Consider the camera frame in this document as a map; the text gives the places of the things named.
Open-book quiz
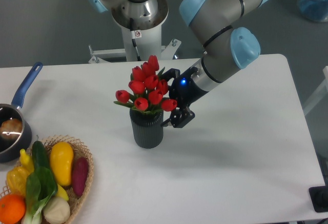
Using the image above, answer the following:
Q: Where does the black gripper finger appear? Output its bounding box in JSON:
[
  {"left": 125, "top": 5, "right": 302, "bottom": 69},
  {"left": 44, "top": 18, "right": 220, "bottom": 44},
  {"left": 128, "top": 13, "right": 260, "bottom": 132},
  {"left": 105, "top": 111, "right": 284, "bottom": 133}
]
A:
[
  {"left": 160, "top": 68, "right": 179, "bottom": 81},
  {"left": 161, "top": 106, "right": 195, "bottom": 128}
]

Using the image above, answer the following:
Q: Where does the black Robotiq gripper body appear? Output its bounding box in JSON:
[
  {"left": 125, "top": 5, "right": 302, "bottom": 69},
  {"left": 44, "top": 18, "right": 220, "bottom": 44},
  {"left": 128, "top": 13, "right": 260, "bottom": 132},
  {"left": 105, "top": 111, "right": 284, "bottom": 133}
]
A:
[{"left": 169, "top": 67, "right": 207, "bottom": 108}]

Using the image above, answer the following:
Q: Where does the red tulip bouquet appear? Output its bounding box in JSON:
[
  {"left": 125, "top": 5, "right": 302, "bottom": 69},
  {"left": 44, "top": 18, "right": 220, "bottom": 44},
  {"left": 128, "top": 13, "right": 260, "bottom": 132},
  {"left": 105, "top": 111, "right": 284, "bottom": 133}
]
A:
[{"left": 114, "top": 55, "right": 177, "bottom": 116}]

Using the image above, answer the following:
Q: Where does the dark grey ribbed vase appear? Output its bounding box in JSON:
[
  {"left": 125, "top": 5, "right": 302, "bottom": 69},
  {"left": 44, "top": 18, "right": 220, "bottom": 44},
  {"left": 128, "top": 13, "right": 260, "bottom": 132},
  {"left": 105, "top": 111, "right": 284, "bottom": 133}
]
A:
[{"left": 130, "top": 110, "right": 163, "bottom": 149}]

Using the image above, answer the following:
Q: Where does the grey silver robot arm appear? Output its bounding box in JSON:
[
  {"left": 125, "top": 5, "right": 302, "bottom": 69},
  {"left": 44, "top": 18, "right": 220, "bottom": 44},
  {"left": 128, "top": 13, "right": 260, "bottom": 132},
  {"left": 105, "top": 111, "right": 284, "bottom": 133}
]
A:
[{"left": 88, "top": 0, "right": 268, "bottom": 128}]

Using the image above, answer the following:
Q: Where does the purple sweet potato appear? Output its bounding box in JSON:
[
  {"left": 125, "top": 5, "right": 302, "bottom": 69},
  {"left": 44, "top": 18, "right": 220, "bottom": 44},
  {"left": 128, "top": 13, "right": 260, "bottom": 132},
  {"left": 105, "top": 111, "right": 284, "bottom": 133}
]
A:
[{"left": 72, "top": 157, "right": 89, "bottom": 197}]

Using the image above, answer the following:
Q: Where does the yellow mango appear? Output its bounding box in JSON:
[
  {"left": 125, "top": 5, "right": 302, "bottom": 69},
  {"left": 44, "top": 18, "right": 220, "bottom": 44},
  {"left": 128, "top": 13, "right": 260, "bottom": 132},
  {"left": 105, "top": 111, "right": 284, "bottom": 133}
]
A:
[{"left": 50, "top": 141, "right": 74, "bottom": 187}]

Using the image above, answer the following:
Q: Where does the woven wicker basket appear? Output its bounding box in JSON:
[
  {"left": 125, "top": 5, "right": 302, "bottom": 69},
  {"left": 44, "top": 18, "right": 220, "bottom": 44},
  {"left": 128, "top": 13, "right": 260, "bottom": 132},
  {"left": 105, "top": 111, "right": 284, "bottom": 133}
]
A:
[{"left": 1, "top": 136, "right": 94, "bottom": 223}]

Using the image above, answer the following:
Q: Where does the dark green cucumber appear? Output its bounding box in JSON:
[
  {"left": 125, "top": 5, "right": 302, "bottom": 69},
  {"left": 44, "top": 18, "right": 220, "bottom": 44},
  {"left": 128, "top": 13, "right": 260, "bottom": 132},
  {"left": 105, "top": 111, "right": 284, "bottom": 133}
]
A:
[{"left": 32, "top": 140, "right": 51, "bottom": 171}]

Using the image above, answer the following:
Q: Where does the beige garlic bulb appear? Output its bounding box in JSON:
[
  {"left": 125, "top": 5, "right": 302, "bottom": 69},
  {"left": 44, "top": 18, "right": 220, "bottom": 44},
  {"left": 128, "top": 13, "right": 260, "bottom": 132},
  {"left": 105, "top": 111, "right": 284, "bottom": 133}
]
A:
[{"left": 43, "top": 197, "right": 70, "bottom": 224}]

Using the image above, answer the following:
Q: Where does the green bok choy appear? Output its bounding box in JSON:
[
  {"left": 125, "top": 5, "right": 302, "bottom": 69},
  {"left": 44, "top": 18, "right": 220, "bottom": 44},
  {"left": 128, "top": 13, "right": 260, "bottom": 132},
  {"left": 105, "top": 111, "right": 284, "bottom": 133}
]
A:
[{"left": 22, "top": 167, "right": 57, "bottom": 223}]

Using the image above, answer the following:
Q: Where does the black device at edge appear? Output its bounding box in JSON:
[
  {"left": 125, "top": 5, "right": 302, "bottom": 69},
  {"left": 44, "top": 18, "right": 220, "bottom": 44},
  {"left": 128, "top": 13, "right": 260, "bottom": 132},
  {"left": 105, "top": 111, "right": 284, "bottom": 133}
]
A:
[{"left": 309, "top": 186, "right": 327, "bottom": 213}]

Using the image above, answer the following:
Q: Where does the brown bun in saucepan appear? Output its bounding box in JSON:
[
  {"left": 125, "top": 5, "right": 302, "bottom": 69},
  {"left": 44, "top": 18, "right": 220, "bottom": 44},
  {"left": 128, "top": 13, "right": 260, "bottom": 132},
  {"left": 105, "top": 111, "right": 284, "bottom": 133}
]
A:
[{"left": 1, "top": 118, "right": 23, "bottom": 140}]

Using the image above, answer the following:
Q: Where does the yellow bell pepper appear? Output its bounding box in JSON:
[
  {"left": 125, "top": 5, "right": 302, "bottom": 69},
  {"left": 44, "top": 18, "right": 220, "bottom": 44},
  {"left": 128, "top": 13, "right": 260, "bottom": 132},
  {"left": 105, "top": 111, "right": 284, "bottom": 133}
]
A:
[{"left": 6, "top": 166, "right": 30, "bottom": 197}]

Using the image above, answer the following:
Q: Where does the orange fruit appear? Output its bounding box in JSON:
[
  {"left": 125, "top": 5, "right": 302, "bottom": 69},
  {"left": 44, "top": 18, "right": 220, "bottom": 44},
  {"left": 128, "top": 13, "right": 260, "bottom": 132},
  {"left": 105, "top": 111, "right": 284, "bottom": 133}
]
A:
[{"left": 1, "top": 194, "right": 26, "bottom": 224}]

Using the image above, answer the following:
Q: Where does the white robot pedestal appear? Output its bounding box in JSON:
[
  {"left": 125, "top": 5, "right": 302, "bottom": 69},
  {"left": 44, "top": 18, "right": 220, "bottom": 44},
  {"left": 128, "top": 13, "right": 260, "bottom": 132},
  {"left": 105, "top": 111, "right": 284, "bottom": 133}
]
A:
[{"left": 89, "top": 26, "right": 181, "bottom": 64}]

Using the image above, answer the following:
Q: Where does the black cable on pedestal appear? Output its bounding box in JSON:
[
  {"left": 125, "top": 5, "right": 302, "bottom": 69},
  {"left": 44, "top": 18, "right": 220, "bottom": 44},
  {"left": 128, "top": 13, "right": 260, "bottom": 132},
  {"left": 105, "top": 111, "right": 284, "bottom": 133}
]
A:
[{"left": 129, "top": 17, "right": 141, "bottom": 62}]

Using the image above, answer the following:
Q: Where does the white frame at right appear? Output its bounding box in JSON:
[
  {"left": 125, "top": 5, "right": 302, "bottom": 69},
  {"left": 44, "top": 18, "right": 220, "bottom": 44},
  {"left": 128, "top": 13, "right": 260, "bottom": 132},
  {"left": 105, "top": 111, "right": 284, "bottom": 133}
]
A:
[{"left": 303, "top": 66, "right": 327, "bottom": 116}]

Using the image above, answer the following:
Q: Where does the blue handled saucepan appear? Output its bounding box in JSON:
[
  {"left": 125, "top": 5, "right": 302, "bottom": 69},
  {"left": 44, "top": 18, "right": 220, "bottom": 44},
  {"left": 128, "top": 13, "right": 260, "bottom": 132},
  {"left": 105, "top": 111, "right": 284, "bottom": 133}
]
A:
[{"left": 1, "top": 62, "right": 43, "bottom": 163}]

